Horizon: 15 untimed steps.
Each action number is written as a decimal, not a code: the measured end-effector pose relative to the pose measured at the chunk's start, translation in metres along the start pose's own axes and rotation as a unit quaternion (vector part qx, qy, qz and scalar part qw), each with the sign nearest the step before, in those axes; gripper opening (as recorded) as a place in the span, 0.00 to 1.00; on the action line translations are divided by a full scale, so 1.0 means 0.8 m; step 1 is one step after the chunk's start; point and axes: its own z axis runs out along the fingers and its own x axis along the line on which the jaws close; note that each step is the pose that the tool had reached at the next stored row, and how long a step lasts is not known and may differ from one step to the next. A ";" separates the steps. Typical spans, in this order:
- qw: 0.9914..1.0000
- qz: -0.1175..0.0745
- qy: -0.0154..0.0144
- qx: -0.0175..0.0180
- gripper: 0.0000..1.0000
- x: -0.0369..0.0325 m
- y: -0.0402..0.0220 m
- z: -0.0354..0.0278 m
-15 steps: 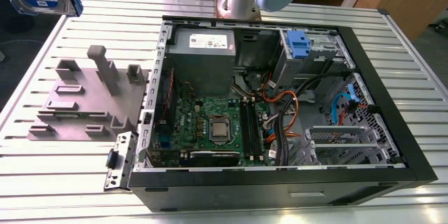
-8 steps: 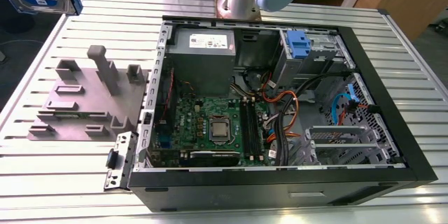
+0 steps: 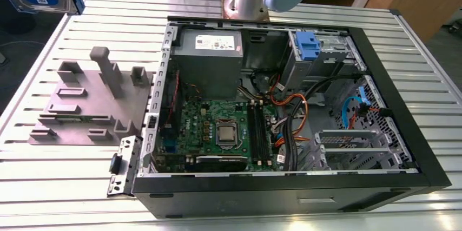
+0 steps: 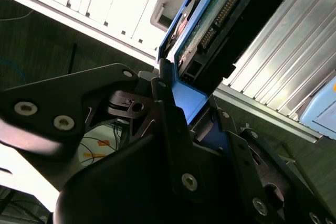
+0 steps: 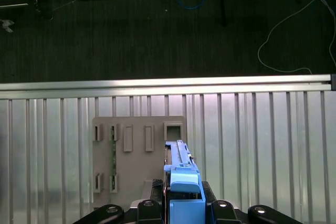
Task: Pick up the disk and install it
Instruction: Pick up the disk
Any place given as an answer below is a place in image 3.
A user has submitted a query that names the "thick black cable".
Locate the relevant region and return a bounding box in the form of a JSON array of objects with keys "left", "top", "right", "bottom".
[{"left": 283, "top": 74, "right": 366, "bottom": 171}]

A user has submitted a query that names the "silver CPU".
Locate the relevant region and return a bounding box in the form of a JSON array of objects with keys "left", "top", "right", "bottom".
[{"left": 215, "top": 125, "right": 237, "bottom": 142}]

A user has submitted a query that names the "disk power wire black plug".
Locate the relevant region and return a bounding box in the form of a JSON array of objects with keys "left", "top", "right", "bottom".
[{"left": 351, "top": 105, "right": 394, "bottom": 130}]

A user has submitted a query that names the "green RAM stick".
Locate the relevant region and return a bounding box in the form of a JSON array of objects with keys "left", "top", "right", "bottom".
[{"left": 53, "top": 116, "right": 95, "bottom": 123}]

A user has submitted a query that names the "red black twisted fan wire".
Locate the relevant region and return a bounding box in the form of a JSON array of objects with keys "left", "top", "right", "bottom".
[{"left": 172, "top": 68, "right": 181, "bottom": 114}]

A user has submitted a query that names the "black open PC case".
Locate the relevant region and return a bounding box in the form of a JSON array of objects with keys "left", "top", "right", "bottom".
[{"left": 131, "top": 16, "right": 451, "bottom": 220}]

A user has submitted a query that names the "metal disk bay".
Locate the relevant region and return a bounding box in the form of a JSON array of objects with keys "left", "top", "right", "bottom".
[{"left": 312, "top": 129, "right": 412, "bottom": 171}]

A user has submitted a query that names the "grey parts rack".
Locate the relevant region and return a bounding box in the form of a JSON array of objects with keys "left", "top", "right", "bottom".
[{"left": 28, "top": 46, "right": 159, "bottom": 147}]

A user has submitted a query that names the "multicoloured power wire bundle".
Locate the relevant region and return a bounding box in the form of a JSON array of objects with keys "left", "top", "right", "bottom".
[{"left": 236, "top": 71, "right": 314, "bottom": 161}]

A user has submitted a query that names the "black graphics card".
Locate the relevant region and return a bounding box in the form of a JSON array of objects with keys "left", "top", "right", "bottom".
[{"left": 149, "top": 153, "right": 251, "bottom": 174}]

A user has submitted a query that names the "grey power supply box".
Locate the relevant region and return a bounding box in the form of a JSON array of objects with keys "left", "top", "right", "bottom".
[{"left": 168, "top": 27, "right": 245, "bottom": 102}]

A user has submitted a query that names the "blue data wire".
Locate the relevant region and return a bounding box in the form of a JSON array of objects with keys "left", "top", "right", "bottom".
[{"left": 340, "top": 86, "right": 371, "bottom": 131}]

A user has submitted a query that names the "green motherboard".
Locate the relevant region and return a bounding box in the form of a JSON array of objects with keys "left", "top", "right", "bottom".
[{"left": 149, "top": 99, "right": 288, "bottom": 174}]

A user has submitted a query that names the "black RAM slot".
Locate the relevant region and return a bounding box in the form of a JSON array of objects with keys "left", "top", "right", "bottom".
[
  {"left": 247, "top": 100, "right": 263, "bottom": 166},
  {"left": 256, "top": 100, "right": 273, "bottom": 166}
]

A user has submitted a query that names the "metal optical drive cage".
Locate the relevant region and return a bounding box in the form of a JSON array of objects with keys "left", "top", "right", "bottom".
[{"left": 279, "top": 28, "right": 363, "bottom": 89}]

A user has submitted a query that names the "grey expansion slot bracket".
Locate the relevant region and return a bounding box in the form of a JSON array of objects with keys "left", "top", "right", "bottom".
[{"left": 105, "top": 134, "right": 144, "bottom": 198}]

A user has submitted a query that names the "blue drive latch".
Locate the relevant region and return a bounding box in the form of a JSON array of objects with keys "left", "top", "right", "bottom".
[{"left": 292, "top": 31, "right": 322, "bottom": 62}]

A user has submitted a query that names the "CPU socket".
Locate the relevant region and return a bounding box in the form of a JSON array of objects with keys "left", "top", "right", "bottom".
[{"left": 212, "top": 118, "right": 241, "bottom": 151}]

